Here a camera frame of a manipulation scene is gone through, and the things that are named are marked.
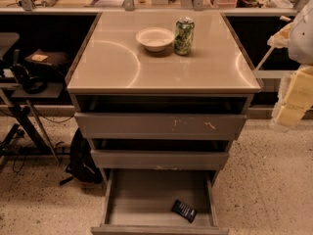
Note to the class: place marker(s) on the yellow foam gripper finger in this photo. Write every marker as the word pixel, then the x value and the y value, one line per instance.
pixel 295 98
pixel 281 38

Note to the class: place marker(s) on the dark blue snack bar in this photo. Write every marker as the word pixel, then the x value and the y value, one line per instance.
pixel 184 210

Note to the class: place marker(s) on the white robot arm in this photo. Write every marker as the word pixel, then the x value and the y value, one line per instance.
pixel 300 48

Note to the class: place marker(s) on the grey drawer cabinet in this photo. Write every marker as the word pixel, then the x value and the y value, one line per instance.
pixel 117 75

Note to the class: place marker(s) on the grey top drawer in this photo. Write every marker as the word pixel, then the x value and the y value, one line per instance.
pixel 160 126

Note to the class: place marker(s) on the grey open bottom drawer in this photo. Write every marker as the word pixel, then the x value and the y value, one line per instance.
pixel 139 202

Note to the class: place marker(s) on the grey middle drawer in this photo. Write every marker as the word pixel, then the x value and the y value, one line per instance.
pixel 159 160

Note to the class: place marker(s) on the green soda can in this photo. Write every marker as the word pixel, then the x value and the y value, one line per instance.
pixel 184 34

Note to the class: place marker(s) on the white bowl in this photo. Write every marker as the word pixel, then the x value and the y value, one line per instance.
pixel 155 39

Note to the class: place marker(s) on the black backpack on floor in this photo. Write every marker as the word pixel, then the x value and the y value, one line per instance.
pixel 81 165

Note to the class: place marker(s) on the dark pouch with label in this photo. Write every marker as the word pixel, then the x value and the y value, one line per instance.
pixel 48 60

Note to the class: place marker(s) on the black headphones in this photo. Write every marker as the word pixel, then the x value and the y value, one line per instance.
pixel 30 84

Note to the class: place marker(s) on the black folding stand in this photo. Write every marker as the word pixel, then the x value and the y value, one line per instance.
pixel 40 139

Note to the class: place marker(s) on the grey rod with handle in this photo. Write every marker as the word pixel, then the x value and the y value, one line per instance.
pixel 271 49

